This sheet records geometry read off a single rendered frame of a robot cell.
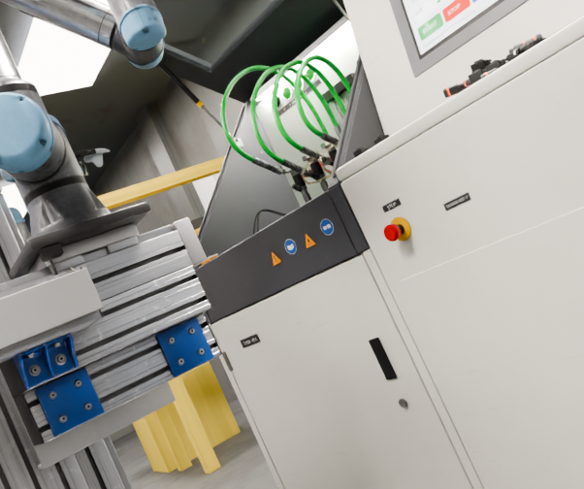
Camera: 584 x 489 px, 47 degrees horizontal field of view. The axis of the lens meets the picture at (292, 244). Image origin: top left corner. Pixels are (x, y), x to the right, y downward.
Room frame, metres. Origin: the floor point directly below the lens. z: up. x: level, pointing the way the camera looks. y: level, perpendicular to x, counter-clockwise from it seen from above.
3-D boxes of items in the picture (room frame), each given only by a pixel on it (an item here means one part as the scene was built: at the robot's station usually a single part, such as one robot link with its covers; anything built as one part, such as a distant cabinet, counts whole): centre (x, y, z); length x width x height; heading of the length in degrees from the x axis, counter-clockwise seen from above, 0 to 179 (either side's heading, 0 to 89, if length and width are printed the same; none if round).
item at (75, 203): (1.24, 0.36, 1.09); 0.15 x 0.15 x 0.10
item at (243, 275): (1.75, 0.08, 0.87); 0.62 x 0.04 x 0.16; 44
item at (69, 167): (1.23, 0.36, 1.20); 0.13 x 0.12 x 0.14; 9
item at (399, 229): (1.40, -0.21, 0.80); 0.05 x 0.04 x 0.05; 44
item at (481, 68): (1.28, -0.50, 1.01); 0.23 x 0.11 x 0.06; 44
